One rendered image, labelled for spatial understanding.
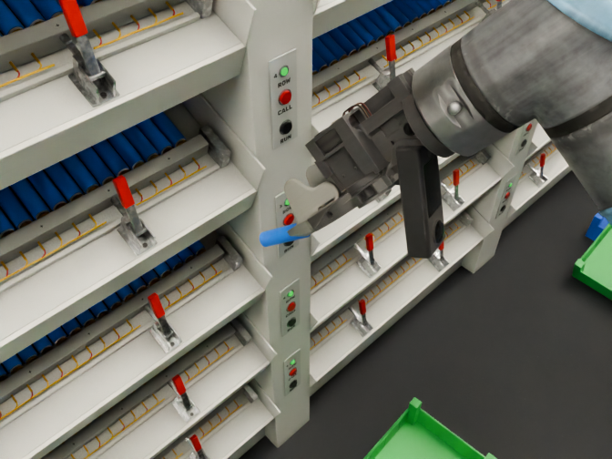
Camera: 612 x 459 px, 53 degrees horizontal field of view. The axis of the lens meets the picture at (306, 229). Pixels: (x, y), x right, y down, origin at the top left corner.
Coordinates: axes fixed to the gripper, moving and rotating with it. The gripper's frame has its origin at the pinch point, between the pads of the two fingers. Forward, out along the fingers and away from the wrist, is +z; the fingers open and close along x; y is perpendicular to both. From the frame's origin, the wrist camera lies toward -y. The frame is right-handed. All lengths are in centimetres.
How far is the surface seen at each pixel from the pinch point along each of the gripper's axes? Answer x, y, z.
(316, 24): -11.7, 18.3, -9.1
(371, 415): -45, -46, 51
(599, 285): -100, -59, 12
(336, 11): -14.2, 18.4, -10.8
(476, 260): -92, -37, 32
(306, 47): -9.9, 16.7, -7.3
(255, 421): -21, -28, 55
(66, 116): 16.8, 20.9, 1.3
